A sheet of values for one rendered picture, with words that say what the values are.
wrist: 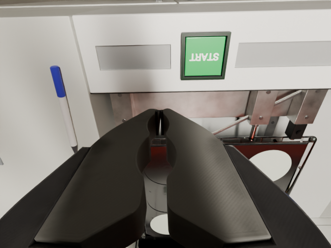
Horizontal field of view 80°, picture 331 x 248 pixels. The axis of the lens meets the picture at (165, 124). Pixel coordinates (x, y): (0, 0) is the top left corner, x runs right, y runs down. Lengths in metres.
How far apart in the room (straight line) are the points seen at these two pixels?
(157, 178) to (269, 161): 0.24
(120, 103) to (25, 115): 0.14
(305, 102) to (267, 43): 0.16
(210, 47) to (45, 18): 0.19
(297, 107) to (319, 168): 0.31
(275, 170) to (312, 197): 0.30
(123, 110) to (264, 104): 0.24
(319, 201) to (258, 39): 0.64
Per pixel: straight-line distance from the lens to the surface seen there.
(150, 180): 0.47
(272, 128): 0.49
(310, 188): 0.75
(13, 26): 0.30
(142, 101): 0.37
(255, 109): 0.38
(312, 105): 0.42
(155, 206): 0.55
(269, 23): 0.28
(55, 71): 0.28
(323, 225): 0.90
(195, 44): 0.25
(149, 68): 0.27
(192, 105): 0.37
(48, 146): 0.37
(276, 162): 0.49
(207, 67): 0.26
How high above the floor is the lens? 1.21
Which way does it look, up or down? 57 degrees down
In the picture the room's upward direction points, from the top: 180 degrees clockwise
